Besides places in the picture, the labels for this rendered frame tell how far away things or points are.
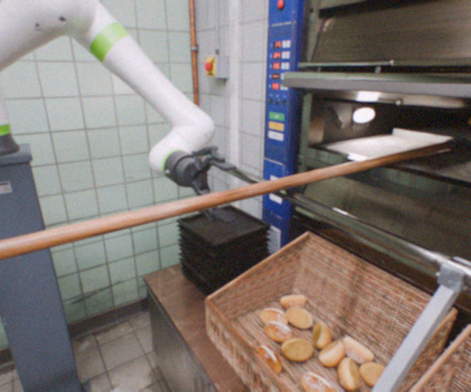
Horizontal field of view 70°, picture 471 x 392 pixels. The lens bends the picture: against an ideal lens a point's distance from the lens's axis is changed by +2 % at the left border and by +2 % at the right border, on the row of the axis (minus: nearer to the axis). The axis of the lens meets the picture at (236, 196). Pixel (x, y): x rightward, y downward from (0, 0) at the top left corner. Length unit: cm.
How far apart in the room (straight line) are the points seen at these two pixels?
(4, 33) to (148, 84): 33
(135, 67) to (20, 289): 86
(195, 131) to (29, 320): 93
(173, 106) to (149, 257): 132
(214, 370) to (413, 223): 74
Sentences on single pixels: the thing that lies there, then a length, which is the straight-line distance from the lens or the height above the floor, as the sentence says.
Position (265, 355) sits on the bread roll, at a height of 64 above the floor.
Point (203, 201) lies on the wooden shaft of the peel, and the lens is 69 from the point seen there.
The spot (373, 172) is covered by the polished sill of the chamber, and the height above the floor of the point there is 116.
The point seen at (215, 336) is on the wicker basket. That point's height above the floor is 61.
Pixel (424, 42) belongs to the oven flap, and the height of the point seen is 151.
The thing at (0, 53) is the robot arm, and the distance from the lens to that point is 101.
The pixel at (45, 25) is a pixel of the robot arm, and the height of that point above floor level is 154.
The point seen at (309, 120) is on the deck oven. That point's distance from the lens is 127.
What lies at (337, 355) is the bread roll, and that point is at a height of 64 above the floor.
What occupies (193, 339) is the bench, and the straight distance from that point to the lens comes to 127.
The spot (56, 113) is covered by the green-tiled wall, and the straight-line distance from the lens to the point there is 181.
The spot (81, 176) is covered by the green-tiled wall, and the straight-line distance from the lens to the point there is 188.
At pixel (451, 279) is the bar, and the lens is 62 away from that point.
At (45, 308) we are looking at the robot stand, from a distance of 148.
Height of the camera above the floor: 146
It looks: 21 degrees down
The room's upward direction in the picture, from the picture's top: straight up
